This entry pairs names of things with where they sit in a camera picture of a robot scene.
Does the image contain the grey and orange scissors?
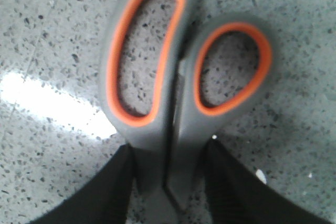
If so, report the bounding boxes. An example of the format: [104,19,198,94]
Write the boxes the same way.
[100,0,276,223]

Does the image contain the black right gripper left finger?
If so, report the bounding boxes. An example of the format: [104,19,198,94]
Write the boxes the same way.
[31,144,135,223]

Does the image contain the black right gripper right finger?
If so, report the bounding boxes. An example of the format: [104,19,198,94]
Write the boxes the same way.
[204,140,327,223]

